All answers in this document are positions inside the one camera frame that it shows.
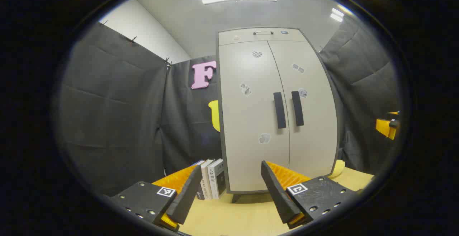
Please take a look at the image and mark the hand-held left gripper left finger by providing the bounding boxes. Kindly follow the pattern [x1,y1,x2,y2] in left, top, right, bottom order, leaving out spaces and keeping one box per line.
[108,164,203,233]

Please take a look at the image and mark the black backdrop cloth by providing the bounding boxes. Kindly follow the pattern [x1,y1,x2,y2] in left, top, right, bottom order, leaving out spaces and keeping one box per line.
[59,14,400,197]

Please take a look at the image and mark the blue book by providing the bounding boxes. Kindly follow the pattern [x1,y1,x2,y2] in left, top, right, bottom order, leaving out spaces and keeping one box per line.
[194,160,206,200]

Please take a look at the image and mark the beige book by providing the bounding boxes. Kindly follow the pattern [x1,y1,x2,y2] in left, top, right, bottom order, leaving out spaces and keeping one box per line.
[201,159,216,199]

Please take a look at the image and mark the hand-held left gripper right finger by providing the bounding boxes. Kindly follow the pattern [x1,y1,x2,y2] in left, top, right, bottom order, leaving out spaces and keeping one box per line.
[261,160,359,229]

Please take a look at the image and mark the white and black book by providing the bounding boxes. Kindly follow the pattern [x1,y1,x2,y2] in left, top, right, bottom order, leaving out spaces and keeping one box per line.
[208,159,226,199]

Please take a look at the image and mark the yellow sponge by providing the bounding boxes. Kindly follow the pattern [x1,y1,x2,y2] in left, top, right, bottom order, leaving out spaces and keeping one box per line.
[328,160,346,178]

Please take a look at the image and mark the grey shoe cabinet door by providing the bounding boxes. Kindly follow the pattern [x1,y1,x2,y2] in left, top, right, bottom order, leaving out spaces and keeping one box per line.
[219,41,290,193]
[268,39,338,179]

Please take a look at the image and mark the grey double-door shoe cabinet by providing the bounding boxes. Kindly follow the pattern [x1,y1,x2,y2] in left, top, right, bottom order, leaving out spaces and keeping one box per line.
[216,27,341,203]

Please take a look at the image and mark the small ceiling light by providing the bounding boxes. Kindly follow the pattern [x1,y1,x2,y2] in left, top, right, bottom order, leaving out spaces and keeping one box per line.
[330,8,345,23]

